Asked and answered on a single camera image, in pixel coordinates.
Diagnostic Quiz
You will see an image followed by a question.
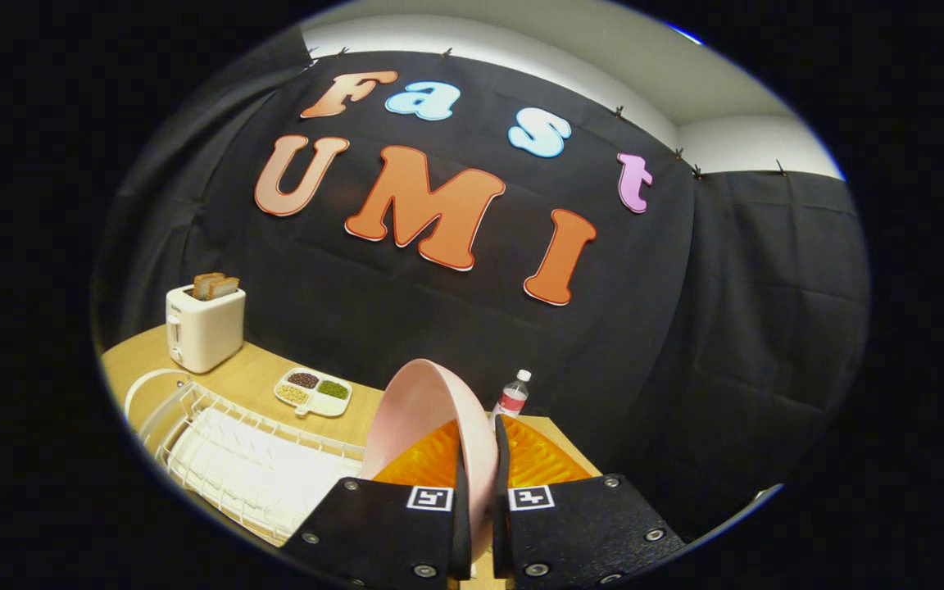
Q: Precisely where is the white wire dish rack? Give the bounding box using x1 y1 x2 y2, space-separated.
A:
138 381 366 542

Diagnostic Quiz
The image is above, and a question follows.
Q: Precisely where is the white toaster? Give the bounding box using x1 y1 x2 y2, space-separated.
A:
166 284 247 374

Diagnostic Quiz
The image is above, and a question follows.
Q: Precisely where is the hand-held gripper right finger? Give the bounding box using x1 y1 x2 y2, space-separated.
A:
492 415 686 590

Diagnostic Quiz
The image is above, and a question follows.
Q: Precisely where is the white power cable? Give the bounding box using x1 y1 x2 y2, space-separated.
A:
124 369 194 429

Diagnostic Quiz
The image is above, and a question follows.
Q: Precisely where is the black backdrop cloth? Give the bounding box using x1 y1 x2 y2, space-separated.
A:
91 29 871 542

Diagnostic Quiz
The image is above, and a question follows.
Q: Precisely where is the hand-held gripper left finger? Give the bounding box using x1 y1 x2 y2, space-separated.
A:
279 420 473 590

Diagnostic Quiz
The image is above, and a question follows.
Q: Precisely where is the clear bottle with red label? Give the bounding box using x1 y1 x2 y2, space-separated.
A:
492 369 533 427

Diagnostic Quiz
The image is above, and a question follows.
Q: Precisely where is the pink plate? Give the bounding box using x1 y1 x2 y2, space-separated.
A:
360 359 500 558

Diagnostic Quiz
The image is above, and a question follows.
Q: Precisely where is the white divided dish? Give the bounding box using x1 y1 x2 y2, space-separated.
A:
274 367 353 418

